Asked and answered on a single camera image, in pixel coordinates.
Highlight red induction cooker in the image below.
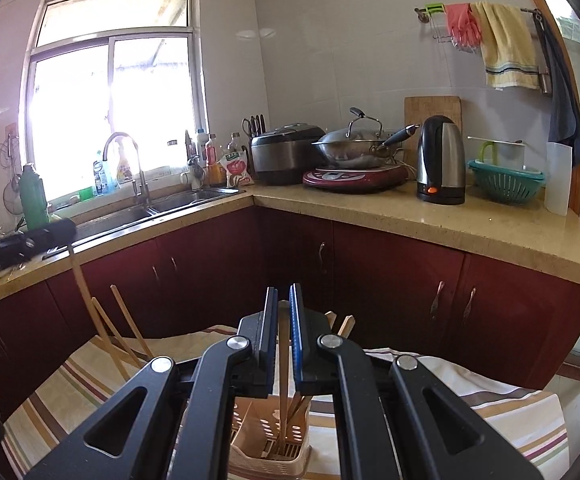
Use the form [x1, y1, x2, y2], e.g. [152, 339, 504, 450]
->
[302, 162, 408, 192]

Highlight steel electric kettle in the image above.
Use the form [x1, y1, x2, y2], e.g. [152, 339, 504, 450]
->
[416, 115, 467, 206]

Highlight knife block with scissors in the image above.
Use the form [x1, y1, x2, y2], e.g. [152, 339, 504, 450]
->
[241, 115, 268, 173]

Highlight green thermos flask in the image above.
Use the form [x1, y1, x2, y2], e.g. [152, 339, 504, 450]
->
[20, 162, 50, 228]

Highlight white plastic container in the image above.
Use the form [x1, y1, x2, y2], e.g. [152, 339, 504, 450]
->
[544, 141, 571, 217]

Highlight dark blue cloth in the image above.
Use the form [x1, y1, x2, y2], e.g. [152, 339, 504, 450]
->
[537, 10, 580, 166]

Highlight clear jug green handle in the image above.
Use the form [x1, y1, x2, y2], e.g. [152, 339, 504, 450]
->
[467, 135, 527, 171]

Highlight steel wok lid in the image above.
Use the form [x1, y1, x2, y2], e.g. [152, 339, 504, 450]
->
[317, 106, 385, 143]

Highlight steel kitchen faucet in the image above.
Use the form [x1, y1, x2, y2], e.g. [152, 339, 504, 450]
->
[102, 131, 151, 208]

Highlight green plastic colander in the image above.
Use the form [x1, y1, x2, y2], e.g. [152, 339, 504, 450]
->
[467, 159, 547, 205]

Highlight red and white bag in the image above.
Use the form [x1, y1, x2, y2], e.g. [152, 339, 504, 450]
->
[220, 151, 255, 187]

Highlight metal towel rack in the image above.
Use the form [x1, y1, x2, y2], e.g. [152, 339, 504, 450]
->
[415, 2, 553, 96]

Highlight steel sink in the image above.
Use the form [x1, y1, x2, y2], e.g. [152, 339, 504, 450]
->
[70, 187, 247, 241]

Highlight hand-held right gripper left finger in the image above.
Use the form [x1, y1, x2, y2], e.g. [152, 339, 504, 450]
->
[24, 286, 281, 480]

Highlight kitchen window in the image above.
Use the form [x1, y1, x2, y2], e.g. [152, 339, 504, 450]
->
[20, 0, 211, 206]

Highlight dark rice cooker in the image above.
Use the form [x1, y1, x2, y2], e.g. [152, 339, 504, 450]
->
[250, 122, 327, 186]

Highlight beige kitchen countertop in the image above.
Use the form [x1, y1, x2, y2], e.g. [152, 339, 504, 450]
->
[0, 182, 580, 311]

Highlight striped tablecloth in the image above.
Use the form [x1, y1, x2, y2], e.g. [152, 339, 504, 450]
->
[0, 325, 571, 480]

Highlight white spray bottle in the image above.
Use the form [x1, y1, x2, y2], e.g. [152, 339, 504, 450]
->
[114, 140, 135, 188]

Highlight steel wok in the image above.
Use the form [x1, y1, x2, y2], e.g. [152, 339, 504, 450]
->
[311, 124, 421, 170]

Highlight yellow towel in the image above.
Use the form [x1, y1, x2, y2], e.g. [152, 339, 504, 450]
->
[470, 1, 541, 92]

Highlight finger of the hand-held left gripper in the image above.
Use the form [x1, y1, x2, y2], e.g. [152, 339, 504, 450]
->
[0, 219, 78, 267]

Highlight wooden cutting board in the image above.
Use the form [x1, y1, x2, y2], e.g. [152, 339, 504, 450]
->
[404, 95, 463, 166]

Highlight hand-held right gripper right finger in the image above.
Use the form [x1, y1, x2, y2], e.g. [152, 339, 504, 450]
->
[289, 282, 543, 480]

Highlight beige perforated utensil holder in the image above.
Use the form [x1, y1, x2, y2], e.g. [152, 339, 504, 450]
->
[227, 395, 313, 480]

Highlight cooking oil bottle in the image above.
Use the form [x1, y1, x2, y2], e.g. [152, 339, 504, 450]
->
[207, 134, 223, 186]

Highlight hanging wire strainer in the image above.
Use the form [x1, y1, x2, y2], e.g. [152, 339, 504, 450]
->
[2, 175, 23, 221]

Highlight pink rubber gloves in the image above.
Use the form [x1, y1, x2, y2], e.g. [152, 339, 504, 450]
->
[444, 2, 485, 53]

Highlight small water tap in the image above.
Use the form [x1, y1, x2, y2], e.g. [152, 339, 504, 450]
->
[187, 155, 205, 191]

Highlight clear dish soap bottle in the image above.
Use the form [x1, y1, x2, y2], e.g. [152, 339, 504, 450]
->
[92, 150, 108, 197]

